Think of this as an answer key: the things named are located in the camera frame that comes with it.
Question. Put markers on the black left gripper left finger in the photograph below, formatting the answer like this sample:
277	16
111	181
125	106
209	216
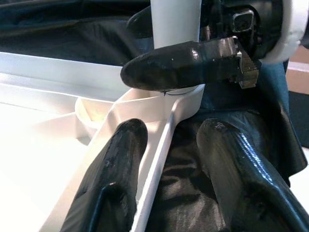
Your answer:
113	174

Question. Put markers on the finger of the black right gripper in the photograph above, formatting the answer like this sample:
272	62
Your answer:
140	24
173	67

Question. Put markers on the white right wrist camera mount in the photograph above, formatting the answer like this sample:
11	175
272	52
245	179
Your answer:
294	26

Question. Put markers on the brown cardboard box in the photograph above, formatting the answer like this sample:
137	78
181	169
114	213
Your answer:
298	72

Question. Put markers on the white plastic table top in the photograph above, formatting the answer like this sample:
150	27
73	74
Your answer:
60	145

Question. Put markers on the white tapered plastic table leg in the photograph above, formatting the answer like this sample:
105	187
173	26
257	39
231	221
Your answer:
176	21

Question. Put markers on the black shiny table cloth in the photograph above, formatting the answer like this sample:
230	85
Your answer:
72	31

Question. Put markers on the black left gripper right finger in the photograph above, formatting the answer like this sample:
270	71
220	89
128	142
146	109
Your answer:
241	174

